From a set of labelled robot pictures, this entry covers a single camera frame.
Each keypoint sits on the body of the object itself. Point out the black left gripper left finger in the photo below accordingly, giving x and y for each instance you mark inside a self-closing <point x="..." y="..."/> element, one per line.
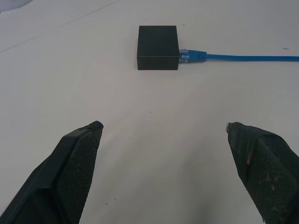
<point x="58" y="177"/>

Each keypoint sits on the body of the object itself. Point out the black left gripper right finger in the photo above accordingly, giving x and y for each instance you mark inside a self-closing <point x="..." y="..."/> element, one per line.
<point x="268" y="175"/>

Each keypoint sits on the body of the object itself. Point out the black square box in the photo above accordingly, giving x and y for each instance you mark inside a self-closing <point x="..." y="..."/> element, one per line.
<point x="157" y="47"/>

